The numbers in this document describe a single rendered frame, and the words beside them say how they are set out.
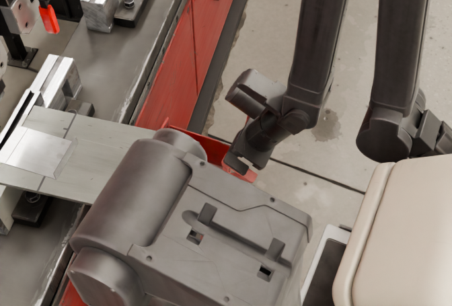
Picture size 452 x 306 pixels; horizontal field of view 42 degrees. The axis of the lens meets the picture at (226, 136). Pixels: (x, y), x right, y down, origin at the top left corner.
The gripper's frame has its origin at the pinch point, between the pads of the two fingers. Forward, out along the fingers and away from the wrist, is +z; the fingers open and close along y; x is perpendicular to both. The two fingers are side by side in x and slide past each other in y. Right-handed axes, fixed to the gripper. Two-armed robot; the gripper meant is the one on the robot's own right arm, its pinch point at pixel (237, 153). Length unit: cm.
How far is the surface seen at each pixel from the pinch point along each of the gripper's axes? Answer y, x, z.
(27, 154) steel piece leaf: 16.6, -32.1, 15.7
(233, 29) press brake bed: -117, -3, 108
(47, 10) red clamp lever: -0.5, -42.5, -2.7
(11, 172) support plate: 21.1, -32.5, 16.1
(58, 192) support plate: 21.0, -23.3, 11.4
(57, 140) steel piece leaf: 11.8, -29.1, 14.1
